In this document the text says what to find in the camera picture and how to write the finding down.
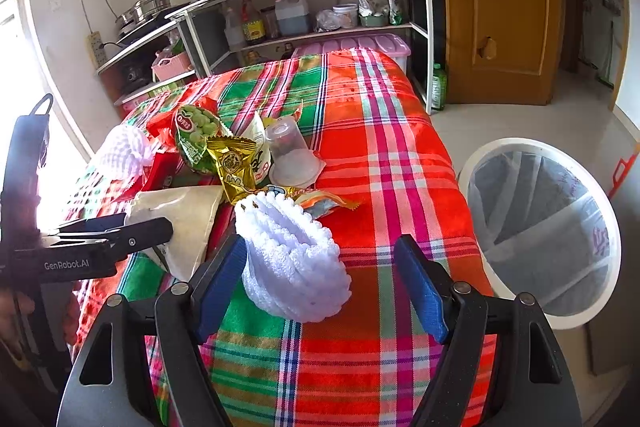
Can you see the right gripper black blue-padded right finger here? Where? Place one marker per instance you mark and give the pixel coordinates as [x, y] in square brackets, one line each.
[530, 382]

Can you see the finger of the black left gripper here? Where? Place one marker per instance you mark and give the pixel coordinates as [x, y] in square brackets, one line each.
[94, 225]
[130, 239]

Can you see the red plastic bag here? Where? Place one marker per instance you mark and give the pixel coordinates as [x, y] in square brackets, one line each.
[161, 126]

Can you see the beige paper bag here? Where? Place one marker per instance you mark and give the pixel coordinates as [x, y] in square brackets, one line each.
[191, 210]

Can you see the green pea snack bag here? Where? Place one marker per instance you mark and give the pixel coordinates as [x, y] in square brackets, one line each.
[194, 126]

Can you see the gold snack wrapper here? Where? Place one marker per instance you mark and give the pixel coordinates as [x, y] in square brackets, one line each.
[233, 159]

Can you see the white printed snack bag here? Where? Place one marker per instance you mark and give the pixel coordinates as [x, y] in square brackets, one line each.
[260, 162]

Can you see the orange blue snack wrapper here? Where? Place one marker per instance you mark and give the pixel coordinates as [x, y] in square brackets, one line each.
[317, 203]

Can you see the clear plastic cup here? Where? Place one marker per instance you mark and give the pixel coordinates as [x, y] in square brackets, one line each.
[293, 163]

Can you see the white trash bin with liner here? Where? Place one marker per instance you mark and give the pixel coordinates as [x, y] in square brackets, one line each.
[544, 225]

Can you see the white metal kitchen shelf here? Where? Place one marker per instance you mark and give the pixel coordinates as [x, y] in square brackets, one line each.
[218, 34]

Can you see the person's left hand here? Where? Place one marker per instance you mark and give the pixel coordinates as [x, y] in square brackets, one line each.
[10, 306]

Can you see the pink basket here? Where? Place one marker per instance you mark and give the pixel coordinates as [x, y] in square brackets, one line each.
[165, 67]

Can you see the red green plaid tablecloth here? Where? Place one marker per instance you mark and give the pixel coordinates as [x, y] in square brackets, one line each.
[370, 364]

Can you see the steel pot with lid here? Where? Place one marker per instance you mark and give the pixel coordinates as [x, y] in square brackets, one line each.
[140, 12]

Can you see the green bottle on floor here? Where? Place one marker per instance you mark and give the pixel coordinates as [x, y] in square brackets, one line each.
[439, 88]

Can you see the soy sauce bottle yellow label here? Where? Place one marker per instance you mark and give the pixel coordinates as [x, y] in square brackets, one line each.
[252, 23]

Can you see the white oil jug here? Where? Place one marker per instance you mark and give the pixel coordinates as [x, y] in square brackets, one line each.
[292, 17]

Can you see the pink lidded storage box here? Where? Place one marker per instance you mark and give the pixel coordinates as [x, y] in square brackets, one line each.
[392, 45]

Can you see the white lidded tub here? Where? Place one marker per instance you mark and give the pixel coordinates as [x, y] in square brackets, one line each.
[346, 15]

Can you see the wooden door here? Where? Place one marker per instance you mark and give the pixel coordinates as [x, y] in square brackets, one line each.
[503, 51]

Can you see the wall power strip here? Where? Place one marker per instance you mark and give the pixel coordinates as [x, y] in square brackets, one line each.
[96, 49]

